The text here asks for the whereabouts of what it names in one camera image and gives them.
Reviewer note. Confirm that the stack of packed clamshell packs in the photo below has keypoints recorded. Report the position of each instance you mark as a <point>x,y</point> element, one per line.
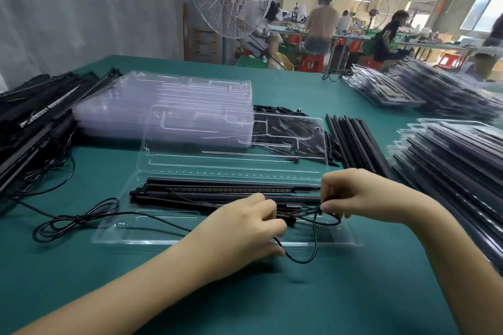
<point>456,166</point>

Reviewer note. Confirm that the window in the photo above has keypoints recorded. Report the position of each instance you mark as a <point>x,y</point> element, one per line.
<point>483,13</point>

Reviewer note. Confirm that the long pile of packed packs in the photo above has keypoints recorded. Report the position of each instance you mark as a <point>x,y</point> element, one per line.
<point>428,87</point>

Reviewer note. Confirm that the person's left hand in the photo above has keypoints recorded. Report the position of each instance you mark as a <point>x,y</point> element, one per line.
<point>232,234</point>

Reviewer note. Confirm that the open clear plastic clamshell tray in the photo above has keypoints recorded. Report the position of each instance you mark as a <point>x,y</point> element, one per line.
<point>235,158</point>

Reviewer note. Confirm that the person's right hand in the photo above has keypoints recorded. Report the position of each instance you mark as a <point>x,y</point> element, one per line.
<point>365,193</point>

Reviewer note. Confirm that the red plastic stool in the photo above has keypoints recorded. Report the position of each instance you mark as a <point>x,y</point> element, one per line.
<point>448,60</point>
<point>311,63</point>

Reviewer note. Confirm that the person's right forearm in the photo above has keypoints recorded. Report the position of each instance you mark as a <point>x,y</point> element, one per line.
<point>456,260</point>

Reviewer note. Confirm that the heap of black brackets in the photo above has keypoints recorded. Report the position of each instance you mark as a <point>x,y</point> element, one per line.
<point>283,126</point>

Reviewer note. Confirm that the long work table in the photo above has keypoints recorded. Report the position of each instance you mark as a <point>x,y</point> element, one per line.
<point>428,45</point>

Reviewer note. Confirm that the person's left thumb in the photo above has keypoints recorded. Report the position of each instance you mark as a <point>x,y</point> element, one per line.
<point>275,249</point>

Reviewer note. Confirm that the person's left forearm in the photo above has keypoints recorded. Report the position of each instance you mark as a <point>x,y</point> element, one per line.
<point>118,299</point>

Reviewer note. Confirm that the black LED light bar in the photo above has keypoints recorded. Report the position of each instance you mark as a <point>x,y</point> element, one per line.
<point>220,183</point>
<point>188,200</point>

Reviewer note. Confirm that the stack of clear plastic trays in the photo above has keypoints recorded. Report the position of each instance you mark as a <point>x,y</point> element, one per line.
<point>169,111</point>

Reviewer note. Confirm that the pile of black light bars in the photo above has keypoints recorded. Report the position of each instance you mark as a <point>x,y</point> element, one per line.
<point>35,119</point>

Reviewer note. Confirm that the row of black plastic strips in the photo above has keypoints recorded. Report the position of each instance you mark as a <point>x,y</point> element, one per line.
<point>357,142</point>

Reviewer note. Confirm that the person's right fingers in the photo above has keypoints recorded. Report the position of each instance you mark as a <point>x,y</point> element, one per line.
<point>333,191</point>

